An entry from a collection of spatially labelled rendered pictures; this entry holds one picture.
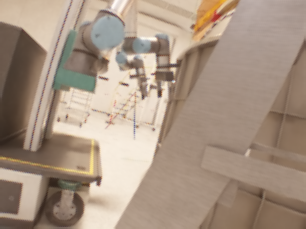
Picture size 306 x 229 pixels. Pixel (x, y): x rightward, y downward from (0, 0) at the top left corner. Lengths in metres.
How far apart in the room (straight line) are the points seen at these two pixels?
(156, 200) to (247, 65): 0.15
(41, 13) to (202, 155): 10.25
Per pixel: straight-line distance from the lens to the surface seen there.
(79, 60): 0.78
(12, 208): 0.92
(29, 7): 10.66
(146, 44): 0.82
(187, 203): 0.18
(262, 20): 0.20
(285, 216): 0.94
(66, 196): 0.93
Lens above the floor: 0.65
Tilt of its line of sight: 2 degrees up
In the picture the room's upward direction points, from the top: 15 degrees clockwise
